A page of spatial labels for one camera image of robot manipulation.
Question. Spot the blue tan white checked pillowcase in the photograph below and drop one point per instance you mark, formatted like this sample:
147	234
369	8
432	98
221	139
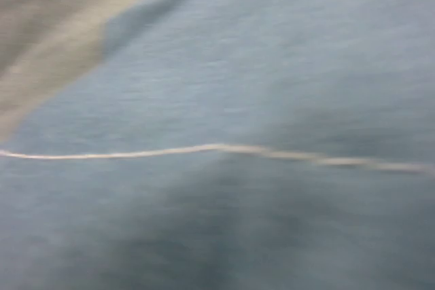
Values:
233	144

